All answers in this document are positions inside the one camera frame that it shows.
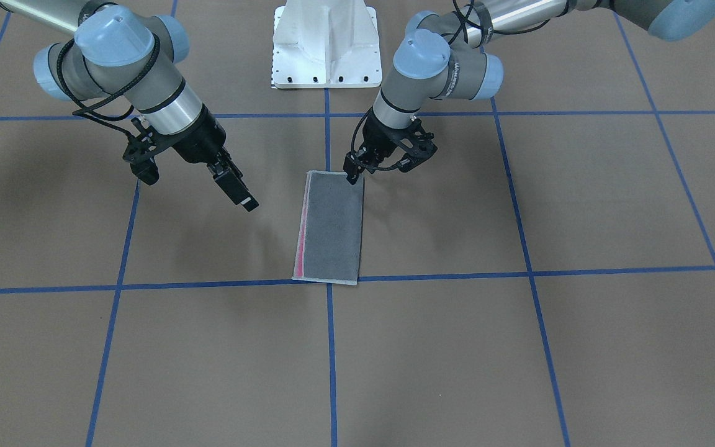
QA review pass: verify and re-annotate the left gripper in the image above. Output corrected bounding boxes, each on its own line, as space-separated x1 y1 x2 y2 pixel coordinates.
343 111 411 186

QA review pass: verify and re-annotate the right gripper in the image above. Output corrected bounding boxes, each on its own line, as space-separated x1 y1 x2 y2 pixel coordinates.
169 107 260 212

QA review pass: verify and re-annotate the pink and grey towel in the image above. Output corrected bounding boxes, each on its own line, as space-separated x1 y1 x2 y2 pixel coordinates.
292 170 365 286

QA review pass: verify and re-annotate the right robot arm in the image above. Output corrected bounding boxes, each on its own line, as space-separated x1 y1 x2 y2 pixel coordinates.
0 1 258 211

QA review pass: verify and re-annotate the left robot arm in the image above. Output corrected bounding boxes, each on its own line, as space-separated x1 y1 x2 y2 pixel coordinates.
343 1 715 186

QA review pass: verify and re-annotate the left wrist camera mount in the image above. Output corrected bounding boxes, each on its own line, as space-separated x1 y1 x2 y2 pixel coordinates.
392 118 438 173

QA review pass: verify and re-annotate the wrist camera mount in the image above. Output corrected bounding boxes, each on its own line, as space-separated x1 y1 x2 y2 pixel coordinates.
392 118 438 173
123 118 171 186

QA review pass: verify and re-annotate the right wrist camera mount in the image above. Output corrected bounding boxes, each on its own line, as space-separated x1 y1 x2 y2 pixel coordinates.
123 118 171 186

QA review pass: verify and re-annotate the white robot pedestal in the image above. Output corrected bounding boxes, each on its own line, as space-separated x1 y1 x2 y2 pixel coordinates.
271 1 383 89

